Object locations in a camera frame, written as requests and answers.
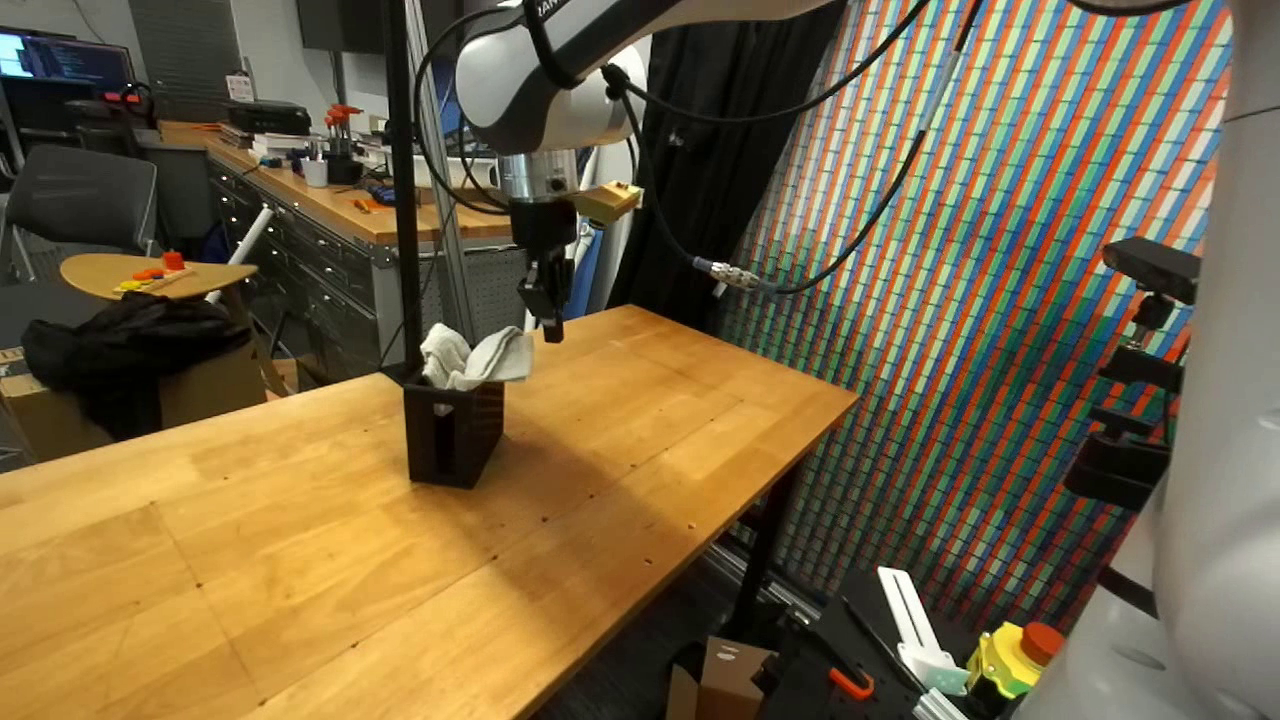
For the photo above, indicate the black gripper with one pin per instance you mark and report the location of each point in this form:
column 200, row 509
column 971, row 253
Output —
column 544, row 230

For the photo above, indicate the white terry cloth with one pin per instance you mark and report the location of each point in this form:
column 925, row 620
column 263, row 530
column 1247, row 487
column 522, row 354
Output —
column 461, row 357

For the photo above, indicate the blue leaning board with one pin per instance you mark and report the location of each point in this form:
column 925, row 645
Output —
column 591, row 275

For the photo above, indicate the black perforated square cup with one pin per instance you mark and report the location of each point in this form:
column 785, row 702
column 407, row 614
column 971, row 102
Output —
column 452, row 434

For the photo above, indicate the black stand pole with base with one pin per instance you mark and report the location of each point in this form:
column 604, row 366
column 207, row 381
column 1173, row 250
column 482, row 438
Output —
column 407, row 203

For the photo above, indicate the wooden top workbench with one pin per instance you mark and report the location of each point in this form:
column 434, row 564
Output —
column 332, row 267

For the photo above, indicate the black curtain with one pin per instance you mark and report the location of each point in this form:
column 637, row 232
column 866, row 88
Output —
column 706, row 134

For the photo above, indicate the red topped black container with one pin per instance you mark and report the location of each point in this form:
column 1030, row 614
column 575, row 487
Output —
column 343, row 147

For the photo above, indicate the brown cardboard carton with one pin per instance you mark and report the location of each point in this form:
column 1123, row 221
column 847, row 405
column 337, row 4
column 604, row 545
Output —
column 223, row 381

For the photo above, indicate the small orange object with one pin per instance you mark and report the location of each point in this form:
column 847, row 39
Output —
column 170, row 263

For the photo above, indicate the round wooden stool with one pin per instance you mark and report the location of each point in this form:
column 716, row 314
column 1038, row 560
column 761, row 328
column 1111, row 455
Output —
column 134, row 277

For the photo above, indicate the black bag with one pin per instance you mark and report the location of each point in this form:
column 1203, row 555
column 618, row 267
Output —
column 123, row 360

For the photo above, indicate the multicoloured striped curtain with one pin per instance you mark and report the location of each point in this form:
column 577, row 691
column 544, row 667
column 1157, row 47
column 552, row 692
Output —
column 1002, row 332

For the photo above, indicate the white flat strip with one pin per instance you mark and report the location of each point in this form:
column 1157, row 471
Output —
column 905, row 614

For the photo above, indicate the dark office chair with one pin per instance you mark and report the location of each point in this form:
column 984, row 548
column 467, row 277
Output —
column 83, row 203

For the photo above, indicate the computer monitor with blue screen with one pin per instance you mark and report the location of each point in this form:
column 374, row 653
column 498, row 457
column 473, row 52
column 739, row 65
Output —
column 65, row 60

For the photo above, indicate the yellow emergency stop button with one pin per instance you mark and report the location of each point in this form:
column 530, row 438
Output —
column 1007, row 660

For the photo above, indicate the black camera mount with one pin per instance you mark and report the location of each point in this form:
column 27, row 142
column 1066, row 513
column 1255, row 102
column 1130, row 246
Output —
column 1152, row 267

